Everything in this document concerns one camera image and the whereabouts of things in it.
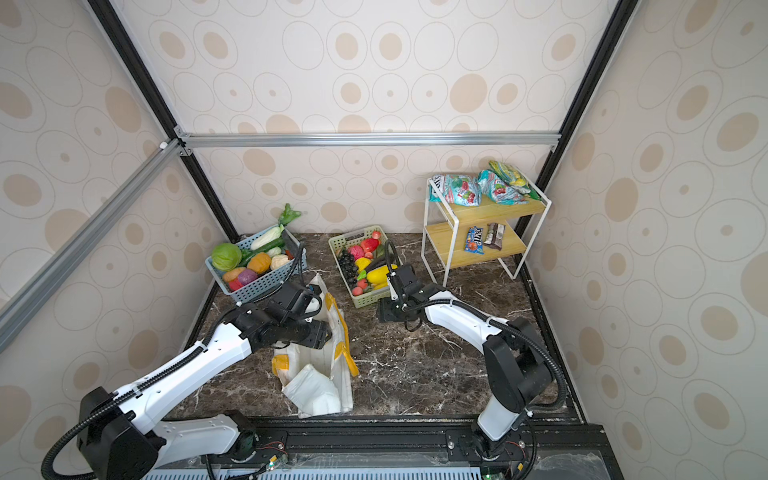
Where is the large yellow mango toy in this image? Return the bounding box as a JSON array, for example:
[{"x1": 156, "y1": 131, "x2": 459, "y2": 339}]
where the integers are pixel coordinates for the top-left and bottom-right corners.
[{"x1": 366, "y1": 265, "x2": 397, "y2": 285}]

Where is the dark purple eggplant toy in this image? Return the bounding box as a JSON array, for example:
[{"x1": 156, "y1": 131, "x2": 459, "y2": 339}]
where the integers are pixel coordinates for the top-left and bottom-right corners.
[{"x1": 357, "y1": 255, "x2": 386, "y2": 280}]

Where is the white canvas grocery bag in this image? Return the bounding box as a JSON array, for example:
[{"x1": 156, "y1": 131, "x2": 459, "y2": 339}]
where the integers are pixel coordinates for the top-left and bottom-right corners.
[{"x1": 271, "y1": 274, "x2": 359, "y2": 419}]

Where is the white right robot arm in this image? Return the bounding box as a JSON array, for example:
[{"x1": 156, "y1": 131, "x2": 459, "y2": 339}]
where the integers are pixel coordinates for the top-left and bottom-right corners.
[{"x1": 377, "y1": 265, "x2": 568, "y2": 459}]

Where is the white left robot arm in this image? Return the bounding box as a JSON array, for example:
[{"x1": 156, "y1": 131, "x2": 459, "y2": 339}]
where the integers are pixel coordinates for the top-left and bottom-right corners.
[{"x1": 41, "y1": 282, "x2": 332, "y2": 479}]

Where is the green candy snack bag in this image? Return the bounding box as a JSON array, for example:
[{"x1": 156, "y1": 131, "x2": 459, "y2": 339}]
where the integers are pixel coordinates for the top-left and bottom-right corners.
[{"x1": 429, "y1": 174, "x2": 482, "y2": 207}]

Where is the teal candy snack bag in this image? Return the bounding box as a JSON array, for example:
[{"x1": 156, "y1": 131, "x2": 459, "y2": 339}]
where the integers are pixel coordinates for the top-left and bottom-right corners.
[{"x1": 478, "y1": 170, "x2": 528, "y2": 205}]

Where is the yellow green snack bag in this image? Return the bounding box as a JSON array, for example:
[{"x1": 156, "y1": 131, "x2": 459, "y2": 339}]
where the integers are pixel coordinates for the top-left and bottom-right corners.
[{"x1": 489, "y1": 160, "x2": 541, "y2": 200}]

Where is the blue perforated basket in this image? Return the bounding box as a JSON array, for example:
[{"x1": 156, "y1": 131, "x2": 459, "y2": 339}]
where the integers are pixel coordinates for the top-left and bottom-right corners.
[{"x1": 205, "y1": 224, "x2": 307, "y2": 303}]

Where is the white cauliflower toy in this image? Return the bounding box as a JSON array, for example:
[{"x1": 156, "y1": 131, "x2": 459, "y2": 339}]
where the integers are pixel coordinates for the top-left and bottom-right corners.
[{"x1": 270, "y1": 254, "x2": 291, "y2": 271}]

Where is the yellow lemon toy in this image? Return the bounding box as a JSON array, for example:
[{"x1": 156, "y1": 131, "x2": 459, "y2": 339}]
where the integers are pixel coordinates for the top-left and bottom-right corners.
[{"x1": 355, "y1": 257, "x2": 371, "y2": 271}]

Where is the orange potato toy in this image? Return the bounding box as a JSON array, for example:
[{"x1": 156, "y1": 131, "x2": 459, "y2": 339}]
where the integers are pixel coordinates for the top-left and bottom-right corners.
[{"x1": 246, "y1": 252, "x2": 271, "y2": 275}]

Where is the light green perforated basket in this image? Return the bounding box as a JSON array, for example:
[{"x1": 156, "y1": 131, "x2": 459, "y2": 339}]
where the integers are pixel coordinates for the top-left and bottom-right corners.
[{"x1": 328, "y1": 225, "x2": 400, "y2": 308}]

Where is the black grape bunch toy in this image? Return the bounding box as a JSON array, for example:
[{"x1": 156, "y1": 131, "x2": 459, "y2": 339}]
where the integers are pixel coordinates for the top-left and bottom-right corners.
[{"x1": 337, "y1": 249, "x2": 359, "y2": 289}]

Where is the pink dragon fruit toy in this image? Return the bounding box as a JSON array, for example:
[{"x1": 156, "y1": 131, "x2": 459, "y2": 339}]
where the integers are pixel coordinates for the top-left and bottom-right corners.
[{"x1": 347, "y1": 245, "x2": 365, "y2": 260}]

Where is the green cucumber toy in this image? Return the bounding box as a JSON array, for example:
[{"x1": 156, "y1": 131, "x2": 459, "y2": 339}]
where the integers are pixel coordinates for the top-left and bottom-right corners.
[{"x1": 239, "y1": 237, "x2": 285, "y2": 267}]

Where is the green cabbage toy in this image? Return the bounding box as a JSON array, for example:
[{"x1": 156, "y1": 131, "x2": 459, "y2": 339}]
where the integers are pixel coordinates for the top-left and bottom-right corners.
[{"x1": 211, "y1": 243, "x2": 243, "y2": 272}]

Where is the blue candy packet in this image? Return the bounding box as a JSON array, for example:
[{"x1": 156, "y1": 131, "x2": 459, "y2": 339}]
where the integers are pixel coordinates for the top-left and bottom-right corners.
[{"x1": 464, "y1": 226, "x2": 484, "y2": 255}]

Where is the white daikon radish toy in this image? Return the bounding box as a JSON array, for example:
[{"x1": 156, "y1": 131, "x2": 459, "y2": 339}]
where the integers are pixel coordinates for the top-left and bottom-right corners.
[{"x1": 250, "y1": 203, "x2": 302, "y2": 251}]

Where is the brown chocolate bar packet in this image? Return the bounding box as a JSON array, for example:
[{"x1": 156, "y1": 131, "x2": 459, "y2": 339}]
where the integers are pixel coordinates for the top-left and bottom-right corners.
[{"x1": 483, "y1": 222, "x2": 506, "y2": 251}]

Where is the white wire wooden shelf rack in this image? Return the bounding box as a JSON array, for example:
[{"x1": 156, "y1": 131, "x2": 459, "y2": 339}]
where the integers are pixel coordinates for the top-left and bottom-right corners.
[{"x1": 420, "y1": 178, "x2": 552, "y2": 286}]

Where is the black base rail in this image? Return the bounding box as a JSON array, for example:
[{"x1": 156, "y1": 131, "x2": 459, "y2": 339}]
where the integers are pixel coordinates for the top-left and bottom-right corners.
[{"x1": 107, "y1": 416, "x2": 625, "y2": 480}]

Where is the horizontal aluminium frame bar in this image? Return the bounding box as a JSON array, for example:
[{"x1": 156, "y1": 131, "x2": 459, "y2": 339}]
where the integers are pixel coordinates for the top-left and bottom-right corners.
[{"x1": 180, "y1": 131, "x2": 561, "y2": 148}]

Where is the diagonal aluminium frame bar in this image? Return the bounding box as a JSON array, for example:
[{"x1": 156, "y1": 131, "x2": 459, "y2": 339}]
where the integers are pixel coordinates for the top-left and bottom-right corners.
[{"x1": 1, "y1": 139, "x2": 182, "y2": 350}]

